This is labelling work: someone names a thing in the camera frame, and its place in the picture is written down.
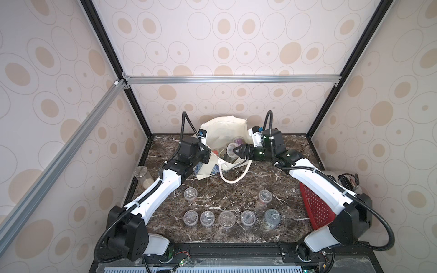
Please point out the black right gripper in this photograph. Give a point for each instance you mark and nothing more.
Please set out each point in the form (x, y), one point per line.
(249, 152)

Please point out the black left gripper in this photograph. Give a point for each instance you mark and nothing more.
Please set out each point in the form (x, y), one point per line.
(206, 152)

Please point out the cream canvas starry night bag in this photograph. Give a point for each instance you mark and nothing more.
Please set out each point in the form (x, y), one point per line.
(221, 132)

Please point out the large clear seed jar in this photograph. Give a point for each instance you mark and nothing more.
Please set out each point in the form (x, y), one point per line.
(271, 220)

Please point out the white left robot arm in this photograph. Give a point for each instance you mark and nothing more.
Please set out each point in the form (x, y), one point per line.
(126, 235)

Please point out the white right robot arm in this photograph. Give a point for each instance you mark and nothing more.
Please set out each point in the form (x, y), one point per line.
(354, 212)

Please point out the red and steel toaster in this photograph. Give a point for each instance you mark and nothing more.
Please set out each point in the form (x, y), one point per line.
(319, 213)

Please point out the silver aluminium crossbar back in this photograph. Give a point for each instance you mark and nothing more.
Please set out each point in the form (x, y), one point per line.
(251, 79)

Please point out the silver aluminium bar left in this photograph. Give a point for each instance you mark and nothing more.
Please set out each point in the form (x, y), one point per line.
(34, 196)

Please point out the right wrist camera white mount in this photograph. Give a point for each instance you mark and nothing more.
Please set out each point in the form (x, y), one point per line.
(256, 134)

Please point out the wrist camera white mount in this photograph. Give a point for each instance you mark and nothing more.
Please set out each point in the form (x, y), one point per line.
(202, 136)
(256, 134)

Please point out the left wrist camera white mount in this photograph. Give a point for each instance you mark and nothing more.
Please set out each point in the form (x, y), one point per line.
(202, 136)

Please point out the clear plastic jar by wall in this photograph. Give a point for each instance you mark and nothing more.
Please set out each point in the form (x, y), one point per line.
(143, 175)

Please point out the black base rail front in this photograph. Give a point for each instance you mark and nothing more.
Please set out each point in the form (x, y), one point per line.
(247, 258)

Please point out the black corner frame post left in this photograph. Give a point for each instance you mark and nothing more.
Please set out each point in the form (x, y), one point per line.
(96, 22)

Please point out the black corner frame post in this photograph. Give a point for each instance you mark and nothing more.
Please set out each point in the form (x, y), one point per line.
(96, 22)
(369, 31)

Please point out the black corner frame post right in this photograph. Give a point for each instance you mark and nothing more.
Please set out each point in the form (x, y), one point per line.
(369, 31)

